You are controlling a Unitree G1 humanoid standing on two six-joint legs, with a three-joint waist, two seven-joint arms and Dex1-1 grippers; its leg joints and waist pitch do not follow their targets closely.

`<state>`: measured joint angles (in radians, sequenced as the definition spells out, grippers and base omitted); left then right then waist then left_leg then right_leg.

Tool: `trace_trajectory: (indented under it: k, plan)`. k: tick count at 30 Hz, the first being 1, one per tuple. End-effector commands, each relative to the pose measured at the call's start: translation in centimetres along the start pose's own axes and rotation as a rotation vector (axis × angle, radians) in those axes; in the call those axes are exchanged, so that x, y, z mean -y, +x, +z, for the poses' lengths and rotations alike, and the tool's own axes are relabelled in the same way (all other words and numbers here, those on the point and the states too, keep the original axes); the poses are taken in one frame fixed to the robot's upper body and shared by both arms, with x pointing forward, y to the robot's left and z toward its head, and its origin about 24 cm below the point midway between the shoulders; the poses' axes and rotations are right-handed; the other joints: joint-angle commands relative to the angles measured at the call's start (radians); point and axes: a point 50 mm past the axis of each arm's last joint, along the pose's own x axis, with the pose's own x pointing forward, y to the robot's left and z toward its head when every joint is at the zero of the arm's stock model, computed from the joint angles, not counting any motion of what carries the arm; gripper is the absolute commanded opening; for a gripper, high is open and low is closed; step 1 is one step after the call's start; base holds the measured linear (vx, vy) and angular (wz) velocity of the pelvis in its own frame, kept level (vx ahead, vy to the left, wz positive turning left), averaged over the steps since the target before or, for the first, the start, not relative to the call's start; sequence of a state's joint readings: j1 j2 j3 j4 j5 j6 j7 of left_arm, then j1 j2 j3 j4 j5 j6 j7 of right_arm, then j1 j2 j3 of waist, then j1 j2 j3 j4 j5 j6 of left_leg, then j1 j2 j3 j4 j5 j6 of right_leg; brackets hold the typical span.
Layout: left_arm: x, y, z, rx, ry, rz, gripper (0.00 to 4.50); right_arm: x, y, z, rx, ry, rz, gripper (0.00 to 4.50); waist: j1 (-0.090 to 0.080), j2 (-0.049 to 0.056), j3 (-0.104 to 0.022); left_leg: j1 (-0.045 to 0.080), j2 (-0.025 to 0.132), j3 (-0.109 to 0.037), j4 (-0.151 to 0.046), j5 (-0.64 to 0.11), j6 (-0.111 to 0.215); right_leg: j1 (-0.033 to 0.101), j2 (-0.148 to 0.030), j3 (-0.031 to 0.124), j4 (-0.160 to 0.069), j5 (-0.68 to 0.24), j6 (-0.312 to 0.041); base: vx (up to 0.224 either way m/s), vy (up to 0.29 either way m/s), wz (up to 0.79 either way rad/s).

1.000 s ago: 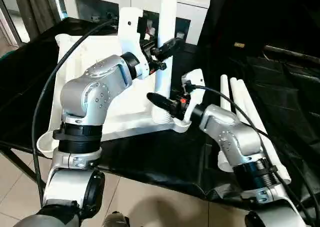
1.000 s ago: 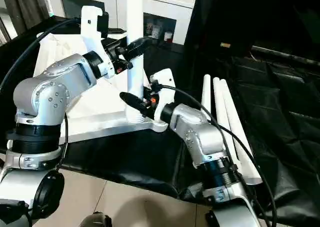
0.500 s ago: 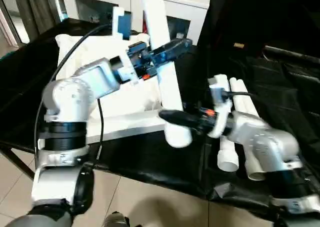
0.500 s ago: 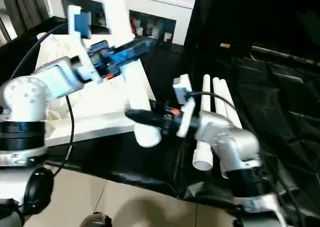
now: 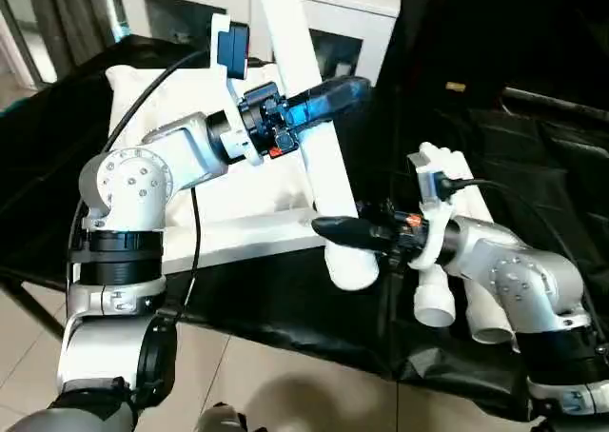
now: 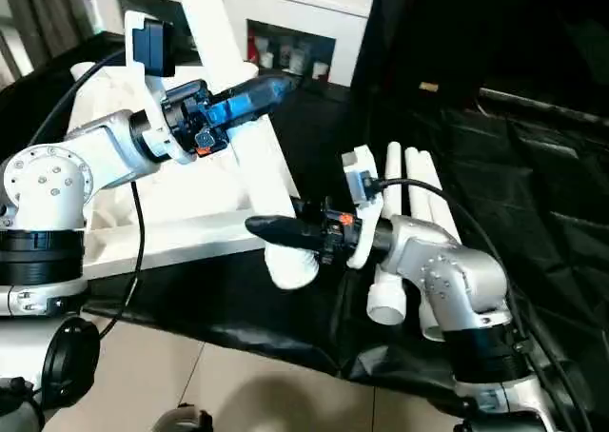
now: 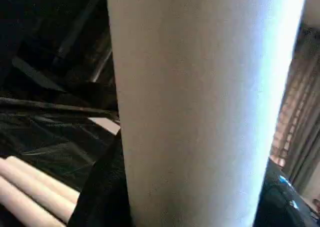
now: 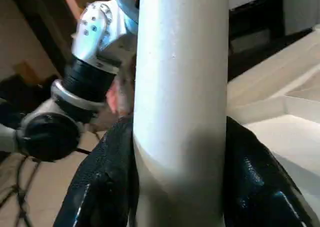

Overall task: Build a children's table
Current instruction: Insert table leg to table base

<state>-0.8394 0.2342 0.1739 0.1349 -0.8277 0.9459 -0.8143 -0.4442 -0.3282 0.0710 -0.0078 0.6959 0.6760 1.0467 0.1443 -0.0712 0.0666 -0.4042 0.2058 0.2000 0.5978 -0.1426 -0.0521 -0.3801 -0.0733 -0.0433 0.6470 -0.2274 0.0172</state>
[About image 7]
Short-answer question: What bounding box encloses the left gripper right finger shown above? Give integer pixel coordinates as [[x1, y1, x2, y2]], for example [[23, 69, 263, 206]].
[[252, 157, 320, 227]]

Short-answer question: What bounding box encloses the black work mat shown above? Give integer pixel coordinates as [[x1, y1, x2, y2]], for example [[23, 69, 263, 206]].
[[0, 0, 123, 227]]

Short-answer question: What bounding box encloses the dark metal rod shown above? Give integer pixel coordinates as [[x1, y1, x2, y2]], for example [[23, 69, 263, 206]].
[[0, 97, 120, 120]]

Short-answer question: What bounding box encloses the beige pleated curtain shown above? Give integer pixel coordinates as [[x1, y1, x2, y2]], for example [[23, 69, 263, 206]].
[[270, 22, 320, 208]]

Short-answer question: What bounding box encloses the white flat board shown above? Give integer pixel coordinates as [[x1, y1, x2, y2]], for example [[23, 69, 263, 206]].
[[89, 117, 122, 136]]

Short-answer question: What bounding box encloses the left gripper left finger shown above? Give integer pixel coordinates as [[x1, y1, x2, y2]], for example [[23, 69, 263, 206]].
[[67, 132, 132, 227]]

